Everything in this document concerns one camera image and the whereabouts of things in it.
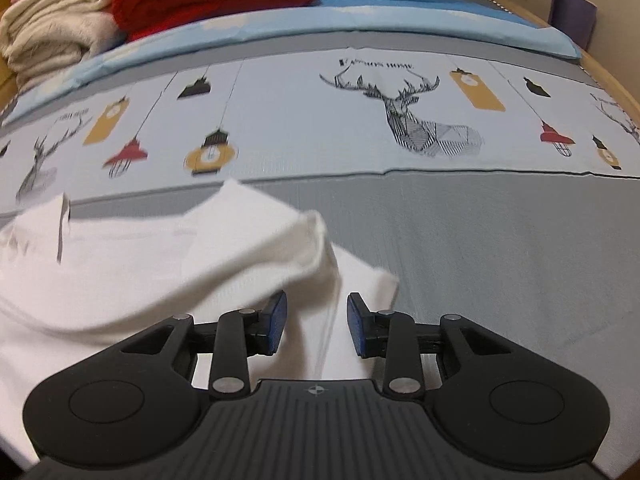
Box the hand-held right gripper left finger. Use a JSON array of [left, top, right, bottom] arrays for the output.
[[118, 290, 289, 401]]

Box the purple board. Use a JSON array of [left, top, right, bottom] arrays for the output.
[[547, 0, 599, 52]]

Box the cream fluffy folded blanket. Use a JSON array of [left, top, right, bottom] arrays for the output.
[[0, 0, 128, 95]]

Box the light blue quilt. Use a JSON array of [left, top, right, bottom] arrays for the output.
[[7, 0, 583, 126]]

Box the wooden bed frame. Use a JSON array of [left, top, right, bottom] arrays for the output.
[[492, 0, 640, 128]]

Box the white shirt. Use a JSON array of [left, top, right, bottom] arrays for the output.
[[0, 179, 401, 466]]

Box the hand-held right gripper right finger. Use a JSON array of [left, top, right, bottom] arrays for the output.
[[346, 291, 507, 402]]

